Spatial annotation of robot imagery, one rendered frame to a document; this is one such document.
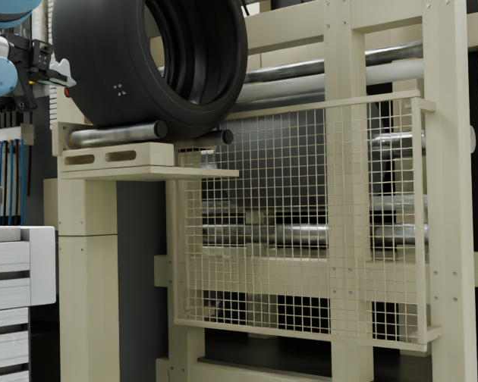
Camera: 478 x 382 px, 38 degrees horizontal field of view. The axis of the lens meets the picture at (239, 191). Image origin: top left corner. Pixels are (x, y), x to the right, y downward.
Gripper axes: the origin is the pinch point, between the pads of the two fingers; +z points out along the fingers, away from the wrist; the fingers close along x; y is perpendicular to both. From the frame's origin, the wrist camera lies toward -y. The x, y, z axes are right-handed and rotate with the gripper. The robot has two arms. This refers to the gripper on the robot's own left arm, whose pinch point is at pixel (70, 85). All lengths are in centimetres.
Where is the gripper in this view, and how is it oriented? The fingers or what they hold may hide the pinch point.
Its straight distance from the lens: 180.2
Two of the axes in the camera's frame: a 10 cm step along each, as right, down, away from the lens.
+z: 6.1, 1.3, 7.8
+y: 0.5, -9.9, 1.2
